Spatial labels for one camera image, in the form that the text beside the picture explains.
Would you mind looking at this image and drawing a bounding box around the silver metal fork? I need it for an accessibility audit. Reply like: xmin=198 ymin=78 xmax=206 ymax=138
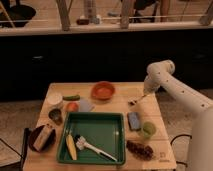
xmin=128 ymin=95 xmax=147 ymax=106

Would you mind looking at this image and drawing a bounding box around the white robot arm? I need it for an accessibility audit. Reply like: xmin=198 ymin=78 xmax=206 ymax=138
xmin=143 ymin=60 xmax=213 ymax=171

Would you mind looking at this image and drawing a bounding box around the red bowl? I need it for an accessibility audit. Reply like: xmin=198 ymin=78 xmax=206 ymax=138
xmin=91 ymin=81 xmax=115 ymax=100

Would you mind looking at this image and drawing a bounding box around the blue sponge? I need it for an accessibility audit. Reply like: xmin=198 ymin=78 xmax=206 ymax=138
xmin=127 ymin=112 xmax=141 ymax=131

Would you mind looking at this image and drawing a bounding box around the green plastic cup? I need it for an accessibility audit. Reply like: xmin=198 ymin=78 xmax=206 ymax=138
xmin=141 ymin=122 xmax=156 ymax=139

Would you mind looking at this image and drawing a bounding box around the green plastic tray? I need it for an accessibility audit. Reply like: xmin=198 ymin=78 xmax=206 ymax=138
xmin=57 ymin=112 xmax=126 ymax=165

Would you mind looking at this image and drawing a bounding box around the bunch of dark grapes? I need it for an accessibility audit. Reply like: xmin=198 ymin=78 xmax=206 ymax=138
xmin=126 ymin=140 xmax=153 ymax=161

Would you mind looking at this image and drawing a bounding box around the green cucumber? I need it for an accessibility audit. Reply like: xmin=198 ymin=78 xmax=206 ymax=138
xmin=63 ymin=95 xmax=80 ymax=101

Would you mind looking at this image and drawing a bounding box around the orange tomato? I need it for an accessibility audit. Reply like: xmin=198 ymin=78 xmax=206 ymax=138
xmin=66 ymin=102 xmax=79 ymax=112

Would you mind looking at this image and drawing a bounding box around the white dish brush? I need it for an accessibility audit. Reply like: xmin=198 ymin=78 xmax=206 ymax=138
xmin=75 ymin=135 xmax=117 ymax=161

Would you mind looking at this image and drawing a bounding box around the white cup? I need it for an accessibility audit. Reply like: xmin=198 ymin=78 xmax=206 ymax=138
xmin=47 ymin=92 xmax=63 ymax=108

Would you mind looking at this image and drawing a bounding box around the small dark metal cup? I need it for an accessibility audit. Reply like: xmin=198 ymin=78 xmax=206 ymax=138
xmin=48 ymin=109 xmax=63 ymax=125

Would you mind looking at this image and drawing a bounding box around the slice of cake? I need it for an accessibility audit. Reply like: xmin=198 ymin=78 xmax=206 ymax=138
xmin=33 ymin=124 xmax=53 ymax=151

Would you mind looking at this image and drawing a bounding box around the dark brown plate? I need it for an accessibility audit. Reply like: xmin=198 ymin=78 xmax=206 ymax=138
xmin=28 ymin=125 xmax=56 ymax=152

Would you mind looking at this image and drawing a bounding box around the black object at table edge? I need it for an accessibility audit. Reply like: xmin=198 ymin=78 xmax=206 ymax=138
xmin=20 ymin=128 xmax=31 ymax=171

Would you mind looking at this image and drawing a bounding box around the black cable on floor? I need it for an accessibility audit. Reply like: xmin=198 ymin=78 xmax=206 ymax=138
xmin=169 ymin=133 xmax=193 ymax=168

